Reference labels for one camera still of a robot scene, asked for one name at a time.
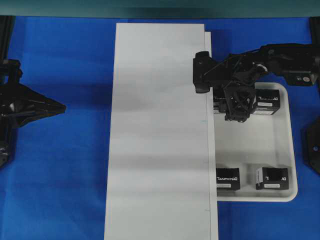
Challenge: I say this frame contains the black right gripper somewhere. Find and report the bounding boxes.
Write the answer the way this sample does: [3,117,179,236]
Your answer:
[207,51,269,123]

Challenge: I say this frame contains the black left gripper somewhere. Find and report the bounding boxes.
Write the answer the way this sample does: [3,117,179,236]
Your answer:
[0,83,67,128]

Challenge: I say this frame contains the black box being gripped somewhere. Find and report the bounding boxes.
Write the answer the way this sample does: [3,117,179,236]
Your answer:
[212,88,228,114]

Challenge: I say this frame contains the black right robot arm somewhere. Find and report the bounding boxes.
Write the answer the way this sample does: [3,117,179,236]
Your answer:
[193,43,320,117]

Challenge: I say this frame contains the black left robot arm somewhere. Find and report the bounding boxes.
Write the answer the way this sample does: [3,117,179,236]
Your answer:
[0,57,258,163]

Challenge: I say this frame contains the black box upper right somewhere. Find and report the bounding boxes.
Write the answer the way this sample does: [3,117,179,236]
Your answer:
[251,89,281,115]

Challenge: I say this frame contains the black box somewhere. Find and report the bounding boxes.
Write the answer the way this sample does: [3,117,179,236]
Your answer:
[251,89,281,115]
[255,167,289,190]
[216,168,241,191]

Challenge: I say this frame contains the white plastic tray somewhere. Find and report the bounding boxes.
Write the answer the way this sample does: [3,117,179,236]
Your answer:
[213,82,298,202]

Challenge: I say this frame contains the black box lower left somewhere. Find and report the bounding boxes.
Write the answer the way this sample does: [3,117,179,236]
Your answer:
[216,168,241,191]

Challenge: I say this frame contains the black box lower right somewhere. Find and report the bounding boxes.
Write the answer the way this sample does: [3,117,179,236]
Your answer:
[255,167,289,190]

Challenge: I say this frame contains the white base board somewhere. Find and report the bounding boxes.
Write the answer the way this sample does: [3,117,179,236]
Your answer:
[104,23,219,240]

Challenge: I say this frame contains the blue table mat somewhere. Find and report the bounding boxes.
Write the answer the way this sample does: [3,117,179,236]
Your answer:
[0,16,320,240]

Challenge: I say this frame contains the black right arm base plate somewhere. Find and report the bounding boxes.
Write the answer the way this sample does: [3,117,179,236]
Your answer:
[300,116,320,175]

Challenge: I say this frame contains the black aluminium frame rail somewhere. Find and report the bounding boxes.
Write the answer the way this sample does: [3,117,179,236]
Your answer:
[0,15,16,62]

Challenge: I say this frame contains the black right frame rail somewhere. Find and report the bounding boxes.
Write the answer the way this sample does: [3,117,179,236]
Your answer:
[309,16,320,45]

